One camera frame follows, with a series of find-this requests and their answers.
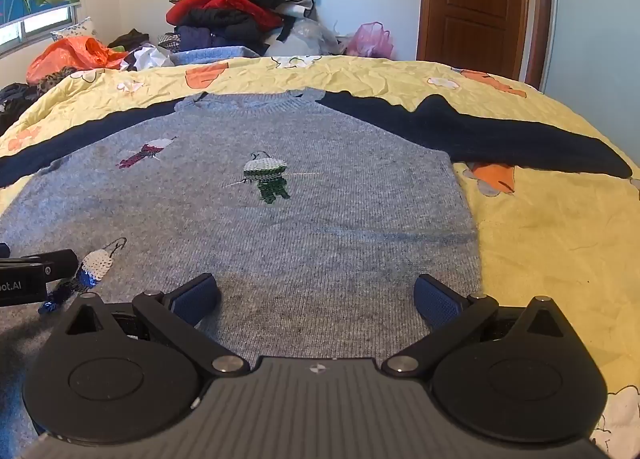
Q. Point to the floral patterned pillow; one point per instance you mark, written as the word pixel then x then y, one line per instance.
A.
pixel 75 30

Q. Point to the yellow printed quilt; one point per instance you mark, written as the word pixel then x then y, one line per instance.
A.
pixel 550 249

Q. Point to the white crumpled bag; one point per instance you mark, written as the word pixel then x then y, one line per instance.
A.
pixel 150 59

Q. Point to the brown wooden door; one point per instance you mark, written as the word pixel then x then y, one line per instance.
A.
pixel 475 14

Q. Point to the white wardrobe with flower decals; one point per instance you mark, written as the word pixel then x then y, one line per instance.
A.
pixel 590 39

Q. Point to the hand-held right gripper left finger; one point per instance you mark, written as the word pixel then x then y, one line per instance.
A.
pixel 195 300

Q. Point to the window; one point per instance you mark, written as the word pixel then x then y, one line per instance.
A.
pixel 47 23

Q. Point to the dark clothes heap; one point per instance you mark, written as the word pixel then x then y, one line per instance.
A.
pixel 15 104

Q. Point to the translucent plastic bag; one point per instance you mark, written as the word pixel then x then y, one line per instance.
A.
pixel 310 39

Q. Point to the pile of clothes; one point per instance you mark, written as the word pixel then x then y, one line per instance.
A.
pixel 235 4

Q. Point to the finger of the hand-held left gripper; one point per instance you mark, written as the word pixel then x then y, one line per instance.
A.
pixel 55 263
pixel 4 250

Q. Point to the pink plastic bag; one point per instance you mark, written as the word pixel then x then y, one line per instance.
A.
pixel 370 41

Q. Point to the checkered cloth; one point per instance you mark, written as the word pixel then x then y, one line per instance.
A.
pixel 170 43

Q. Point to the orange cloth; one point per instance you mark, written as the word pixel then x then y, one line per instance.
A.
pixel 75 56

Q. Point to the brown door frame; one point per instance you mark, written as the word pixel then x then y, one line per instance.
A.
pixel 540 14

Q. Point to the dark olive cloth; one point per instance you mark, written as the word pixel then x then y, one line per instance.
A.
pixel 129 40

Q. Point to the leopard print cloth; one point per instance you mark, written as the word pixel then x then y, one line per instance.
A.
pixel 55 78

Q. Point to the light blue knit cloth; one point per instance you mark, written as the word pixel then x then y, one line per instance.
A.
pixel 215 55

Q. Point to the grey sweater with navy sleeves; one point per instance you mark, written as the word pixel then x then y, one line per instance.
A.
pixel 310 249

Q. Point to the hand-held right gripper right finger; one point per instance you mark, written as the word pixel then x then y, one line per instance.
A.
pixel 436 304

